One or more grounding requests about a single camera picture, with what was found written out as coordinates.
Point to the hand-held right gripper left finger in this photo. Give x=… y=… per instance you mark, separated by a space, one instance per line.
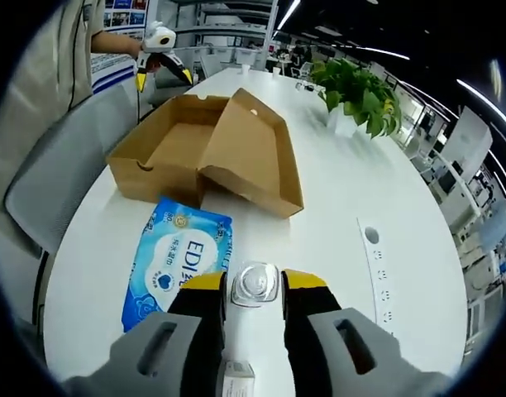
x=199 y=322

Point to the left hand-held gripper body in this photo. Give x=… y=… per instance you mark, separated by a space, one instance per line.
x=160 y=39

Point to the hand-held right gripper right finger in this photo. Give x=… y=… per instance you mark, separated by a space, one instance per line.
x=306 y=326

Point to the blue wet wipes pack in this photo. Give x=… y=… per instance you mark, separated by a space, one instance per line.
x=174 y=256

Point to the brown cardboard shoe box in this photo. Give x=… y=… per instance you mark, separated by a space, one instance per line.
x=174 y=140

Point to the metal storage shelf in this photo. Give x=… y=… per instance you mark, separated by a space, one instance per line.
x=232 y=30

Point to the white table socket strip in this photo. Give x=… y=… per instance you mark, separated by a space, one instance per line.
x=372 y=235

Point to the grey mesh chair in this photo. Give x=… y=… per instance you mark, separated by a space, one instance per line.
x=71 y=165

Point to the green potted plant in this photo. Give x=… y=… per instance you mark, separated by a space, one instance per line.
x=360 y=95

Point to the blue white wall board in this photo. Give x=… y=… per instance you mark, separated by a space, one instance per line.
x=112 y=72

